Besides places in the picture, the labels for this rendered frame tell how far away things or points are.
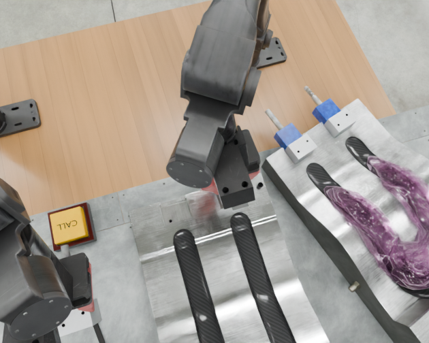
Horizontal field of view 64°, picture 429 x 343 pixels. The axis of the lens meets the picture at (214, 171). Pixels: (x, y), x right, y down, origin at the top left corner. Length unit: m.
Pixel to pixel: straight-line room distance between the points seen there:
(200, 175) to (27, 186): 0.50
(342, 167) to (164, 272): 0.41
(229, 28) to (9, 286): 0.33
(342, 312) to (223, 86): 0.54
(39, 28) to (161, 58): 1.32
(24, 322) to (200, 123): 0.26
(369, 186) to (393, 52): 1.51
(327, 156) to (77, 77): 0.60
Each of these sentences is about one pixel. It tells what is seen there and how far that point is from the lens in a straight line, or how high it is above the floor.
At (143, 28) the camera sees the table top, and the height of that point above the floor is 0.80.
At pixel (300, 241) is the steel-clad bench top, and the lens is 0.76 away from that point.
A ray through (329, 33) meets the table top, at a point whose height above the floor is 0.80.
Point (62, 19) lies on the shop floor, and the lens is 2.14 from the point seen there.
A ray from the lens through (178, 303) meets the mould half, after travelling 0.64.
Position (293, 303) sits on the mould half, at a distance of 0.65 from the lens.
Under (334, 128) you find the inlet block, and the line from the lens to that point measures 0.77.
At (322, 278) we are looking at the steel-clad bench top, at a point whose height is 0.80.
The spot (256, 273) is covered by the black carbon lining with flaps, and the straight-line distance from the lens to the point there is 0.65.
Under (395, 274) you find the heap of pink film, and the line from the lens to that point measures 0.73.
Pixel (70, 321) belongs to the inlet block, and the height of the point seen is 0.96.
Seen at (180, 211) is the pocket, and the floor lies 0.86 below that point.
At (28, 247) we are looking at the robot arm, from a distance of 0.42.
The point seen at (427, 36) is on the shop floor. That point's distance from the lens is 2.35.
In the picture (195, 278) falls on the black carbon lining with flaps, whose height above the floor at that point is 0.88.
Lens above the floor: 1.52
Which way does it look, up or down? 72 degrees down
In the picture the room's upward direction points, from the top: 9 degrees clockwise
